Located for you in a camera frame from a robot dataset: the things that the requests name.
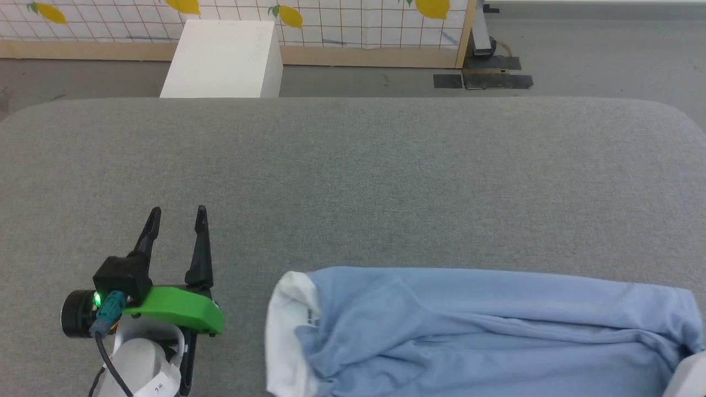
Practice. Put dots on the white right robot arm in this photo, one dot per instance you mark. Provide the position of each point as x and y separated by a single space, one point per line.
689 380

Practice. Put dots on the light blue white-collared garment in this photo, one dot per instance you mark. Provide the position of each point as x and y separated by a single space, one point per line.
469 331

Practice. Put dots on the grey metal stand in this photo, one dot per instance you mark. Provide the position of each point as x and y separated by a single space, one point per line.
481 33

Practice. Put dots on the white box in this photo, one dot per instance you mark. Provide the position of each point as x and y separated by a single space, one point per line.
220 60

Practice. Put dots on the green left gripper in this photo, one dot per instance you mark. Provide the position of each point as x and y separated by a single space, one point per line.
176 309

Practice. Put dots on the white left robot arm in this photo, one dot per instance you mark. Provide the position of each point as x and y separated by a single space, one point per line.
140 358

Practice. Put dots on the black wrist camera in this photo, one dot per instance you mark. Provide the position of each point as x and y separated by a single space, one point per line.
113 281

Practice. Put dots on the lemon print grid screen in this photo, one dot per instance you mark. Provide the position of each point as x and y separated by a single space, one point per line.
353 27

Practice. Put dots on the black floor tape patch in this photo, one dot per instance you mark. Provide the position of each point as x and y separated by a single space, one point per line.
496 80

